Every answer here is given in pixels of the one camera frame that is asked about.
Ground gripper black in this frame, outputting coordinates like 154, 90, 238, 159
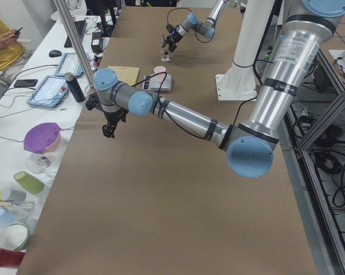
166, 24, 182, 53
85, 94, 129, 138

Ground blue teach pendant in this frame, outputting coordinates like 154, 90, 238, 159
54, 53, 84, 77
26, 76, 69, 108

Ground pink plastic cup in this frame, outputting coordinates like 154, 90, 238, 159
154, 65, 166, 83

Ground wooden cutting board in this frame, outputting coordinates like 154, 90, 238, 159
108, 66, 140, 85

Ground black keyboard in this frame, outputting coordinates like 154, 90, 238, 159
64, 19, 88, 49

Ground light blue plastic cup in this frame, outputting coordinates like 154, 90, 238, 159
0, 207, 17, 229

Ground blue teach pendant near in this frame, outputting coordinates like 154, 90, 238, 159
26, 76, 69, 108

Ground black power box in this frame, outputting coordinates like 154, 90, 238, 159
91, 32, 103, 53

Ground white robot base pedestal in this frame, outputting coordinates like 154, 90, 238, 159
215, 0, 282, 101

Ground blue teach pendant far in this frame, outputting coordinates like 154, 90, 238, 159
54, 53, 84, 77

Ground person in yellow shirt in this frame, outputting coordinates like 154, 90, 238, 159
0, 19, 32, 84

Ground aluminium frame post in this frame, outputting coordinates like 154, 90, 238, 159
54, 0, 93, 88

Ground white green rim bowl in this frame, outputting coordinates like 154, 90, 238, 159
0, 223, 30, 251

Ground green plastic cup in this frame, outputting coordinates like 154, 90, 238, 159
13, 171, 44, 195

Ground grey plastic cup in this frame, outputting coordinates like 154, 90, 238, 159
0, 188, 27, 204

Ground glass sauce dispenser bottle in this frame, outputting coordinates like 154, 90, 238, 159
160, 34, 170, 62

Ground silver digital kitchen scale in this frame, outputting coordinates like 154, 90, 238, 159
141, 74, 172, 92

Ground red cylinder container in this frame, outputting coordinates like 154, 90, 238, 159
0, 247, 25, 268

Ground black computer mouse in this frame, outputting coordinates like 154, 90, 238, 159
48, 50, 62, 58

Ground clear wine glass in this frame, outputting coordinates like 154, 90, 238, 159
25, 154, 56, 184

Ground black water bottle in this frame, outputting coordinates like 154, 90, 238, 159
64, 72, 85, 103

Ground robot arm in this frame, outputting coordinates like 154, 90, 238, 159
85, 1, 345, 178
160, 0, 229, 55

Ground purple cloth covered bowl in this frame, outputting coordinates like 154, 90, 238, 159
23, 123, 61, 155

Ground black smartphone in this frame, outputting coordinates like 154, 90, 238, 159
13, 79, 38, 88

